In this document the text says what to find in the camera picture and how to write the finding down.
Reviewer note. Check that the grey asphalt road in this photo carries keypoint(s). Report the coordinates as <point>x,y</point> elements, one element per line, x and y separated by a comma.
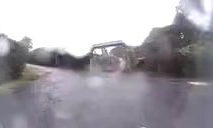
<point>107,103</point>

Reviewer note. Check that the dark trees and bushes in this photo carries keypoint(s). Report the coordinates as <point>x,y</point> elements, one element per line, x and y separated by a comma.
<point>177,50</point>

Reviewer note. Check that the grass verge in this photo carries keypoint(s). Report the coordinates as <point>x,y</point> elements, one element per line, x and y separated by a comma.
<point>24,78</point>

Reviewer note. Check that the dark green bushes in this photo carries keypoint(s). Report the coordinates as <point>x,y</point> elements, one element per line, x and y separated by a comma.
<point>10,58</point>

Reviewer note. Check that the gateway frame structure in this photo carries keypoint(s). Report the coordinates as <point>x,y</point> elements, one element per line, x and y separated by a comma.
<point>107,55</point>

